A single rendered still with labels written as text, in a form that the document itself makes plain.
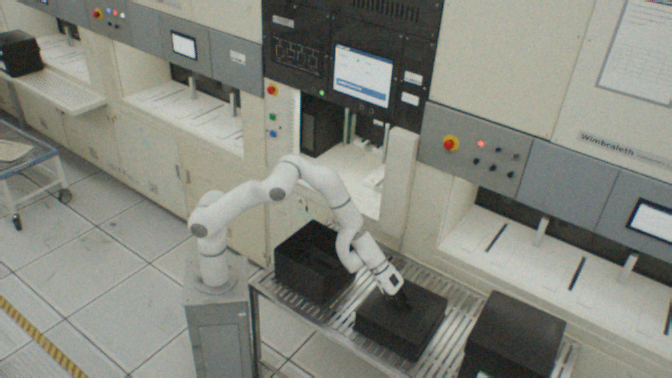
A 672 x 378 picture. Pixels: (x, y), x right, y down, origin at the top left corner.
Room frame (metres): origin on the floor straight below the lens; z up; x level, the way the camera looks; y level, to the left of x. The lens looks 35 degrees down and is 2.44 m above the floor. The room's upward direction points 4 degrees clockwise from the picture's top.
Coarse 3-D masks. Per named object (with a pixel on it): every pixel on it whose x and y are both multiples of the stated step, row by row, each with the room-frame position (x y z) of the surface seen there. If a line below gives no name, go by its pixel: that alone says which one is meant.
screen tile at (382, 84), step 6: (366, 60) 2.03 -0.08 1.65; (366, 66) 2.03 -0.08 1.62; (372, 66) 2.02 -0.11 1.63; (378, 66) 2.00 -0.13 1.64; (384, 66) 1.98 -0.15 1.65; (378, 72) 2.00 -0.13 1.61; (384, 72) 1.98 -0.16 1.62; (366, 78) 2.03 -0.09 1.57; (372, 78) 2.01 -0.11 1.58; (384, 78) 1.98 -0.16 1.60; (366, 84) 2.03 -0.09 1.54; (372, 84) 2.01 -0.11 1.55; (378, 84) 2.00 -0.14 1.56; (384, 84) 1.98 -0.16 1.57; (384, 90) 1.98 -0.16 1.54
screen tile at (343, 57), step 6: (342, 54) 2.10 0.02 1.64; (348, 54) 2.08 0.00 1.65; (342, 60) 2.10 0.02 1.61; (348, 60) 2.08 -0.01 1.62; (354, 60) 2.07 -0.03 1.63; (360, 60) 2.05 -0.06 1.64; (360, 66) 2.05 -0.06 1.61; (342, 72) 2.10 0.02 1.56; (348, 72) 2.08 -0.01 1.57; (354, 72) 2.06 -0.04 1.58; (360, 72) 2.05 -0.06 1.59; (354, 78) 2.06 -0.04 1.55
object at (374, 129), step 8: (360, 112) 2.65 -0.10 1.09; (360, 120) 2.64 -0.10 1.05; (368, 120) 2.61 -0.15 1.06; (376, 120) 2.58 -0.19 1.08; (360, 128) 2.64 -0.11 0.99; (368, 128) 2.61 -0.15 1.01; (376, 128) 2.58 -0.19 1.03; (384, 128) 2.55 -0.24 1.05; (360, 136) 2.64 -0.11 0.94; (368, 136) 2.61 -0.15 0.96; (376, 136) 2.58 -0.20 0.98
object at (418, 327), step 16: (416, 288) 1.53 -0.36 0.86; (368, 304) 1.42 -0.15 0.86; (384, 304) 1.43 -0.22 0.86; (416, 304) 1.44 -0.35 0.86; (432, 304) 1.44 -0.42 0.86; (368, 320) 1.35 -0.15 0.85; (384, 320) 1.34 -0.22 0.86; (400, 320) 1.35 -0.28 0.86; (416, 320) 1.35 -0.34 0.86; (432, 320) 1.36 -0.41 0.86; (368, 336) 1.34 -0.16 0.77; (384, 336) 1.31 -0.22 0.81; (400, 336) 1.27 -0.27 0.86; (416, 336) 1.28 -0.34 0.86; (432, 336) 1.36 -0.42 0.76; (400, 352) 1.27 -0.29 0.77; (416, 352) 1.24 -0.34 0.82
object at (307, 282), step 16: (320, 224) 1.83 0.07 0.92; (288, 240) 1.71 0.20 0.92; (304, 240) 1.80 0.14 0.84; (320, 240) 1.83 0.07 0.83; (336, 240) 1.78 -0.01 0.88; (288, 256) 1.71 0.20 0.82; (304, 256) 1.76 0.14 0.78; (320, 256) 1.78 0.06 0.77; (336, 256) 1.77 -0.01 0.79; (288, 272) 1.58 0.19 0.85; (304, 272) 1.53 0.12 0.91; (320, 272) 1.68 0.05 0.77; (336, 272) 1.55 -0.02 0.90; (304, 288) 1.53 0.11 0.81; (320, 288) 1.48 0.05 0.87; (336, 288) 1.56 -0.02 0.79; (320, 304) 1.48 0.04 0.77
